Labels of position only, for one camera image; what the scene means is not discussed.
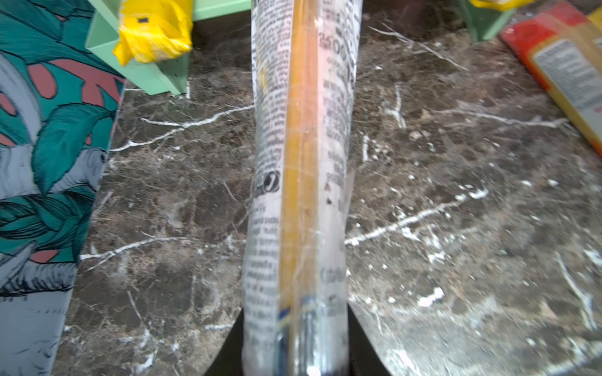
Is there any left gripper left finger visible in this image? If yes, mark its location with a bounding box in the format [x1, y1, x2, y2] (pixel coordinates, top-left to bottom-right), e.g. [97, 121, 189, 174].
[204, 310, 244, 376]

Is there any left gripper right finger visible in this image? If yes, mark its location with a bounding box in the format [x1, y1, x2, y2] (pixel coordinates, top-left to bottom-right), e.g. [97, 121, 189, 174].
[347, 303, 391, 376]

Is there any clear white label spaghetti bag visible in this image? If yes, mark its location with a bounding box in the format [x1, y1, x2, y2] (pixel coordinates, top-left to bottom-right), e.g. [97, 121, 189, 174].
[241, 1, 363, 375]

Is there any yellow label spaghetti bag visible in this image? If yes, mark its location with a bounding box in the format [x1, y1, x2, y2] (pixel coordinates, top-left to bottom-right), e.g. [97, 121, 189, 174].
[113, 0, 194, 67]

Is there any green two-tier shelf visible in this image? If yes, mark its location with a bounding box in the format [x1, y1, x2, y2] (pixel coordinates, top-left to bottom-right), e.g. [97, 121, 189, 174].
[86, 1, 252, 95]

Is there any red spaghetti bag right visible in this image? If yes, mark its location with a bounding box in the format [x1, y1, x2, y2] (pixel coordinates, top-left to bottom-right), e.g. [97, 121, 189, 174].
[501, 1, 601, 154]

